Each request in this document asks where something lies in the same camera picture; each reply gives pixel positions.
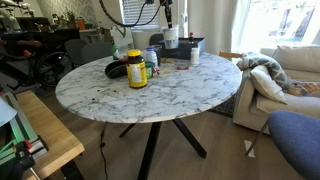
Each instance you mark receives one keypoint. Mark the translucent plastic cups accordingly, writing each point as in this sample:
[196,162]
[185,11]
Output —
[171,36]

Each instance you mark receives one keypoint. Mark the small red cap bottle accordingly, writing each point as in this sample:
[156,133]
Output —
[191,39]

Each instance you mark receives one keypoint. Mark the green lid small jar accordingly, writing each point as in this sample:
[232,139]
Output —
[149,69]

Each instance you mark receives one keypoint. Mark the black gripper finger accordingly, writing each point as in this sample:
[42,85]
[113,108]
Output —
[168,13]

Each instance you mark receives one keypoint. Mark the bicycle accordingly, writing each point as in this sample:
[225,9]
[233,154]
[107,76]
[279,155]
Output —
[34,58]

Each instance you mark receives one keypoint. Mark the navy blue box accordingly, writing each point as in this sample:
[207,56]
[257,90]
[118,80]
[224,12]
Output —
[183,51]

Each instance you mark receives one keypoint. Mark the white pill bottle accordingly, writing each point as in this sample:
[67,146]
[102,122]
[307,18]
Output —
[194,58]

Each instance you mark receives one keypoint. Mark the dark grey chair behind table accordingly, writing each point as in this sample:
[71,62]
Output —
[80,52]

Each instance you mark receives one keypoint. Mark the wooden bench table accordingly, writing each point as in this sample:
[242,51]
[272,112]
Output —
[63,145]

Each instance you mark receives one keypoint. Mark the yellow lid supplement jar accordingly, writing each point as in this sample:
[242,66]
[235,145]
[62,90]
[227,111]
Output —
[136,69]

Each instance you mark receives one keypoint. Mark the black glasses case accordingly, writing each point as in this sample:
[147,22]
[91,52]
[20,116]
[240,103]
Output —
[116,69]

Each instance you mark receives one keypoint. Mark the cream sofa pillow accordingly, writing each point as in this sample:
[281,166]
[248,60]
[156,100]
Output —
[265,85]

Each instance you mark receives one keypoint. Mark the beige sofa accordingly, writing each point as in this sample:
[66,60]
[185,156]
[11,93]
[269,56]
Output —
[296,69]

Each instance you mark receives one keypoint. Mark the white curtain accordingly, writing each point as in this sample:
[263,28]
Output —
[220,22]

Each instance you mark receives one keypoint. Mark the white bottle blue cap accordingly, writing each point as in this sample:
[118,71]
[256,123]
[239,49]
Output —
[151,56]

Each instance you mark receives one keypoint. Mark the black table base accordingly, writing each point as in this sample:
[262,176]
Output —
[173,150]

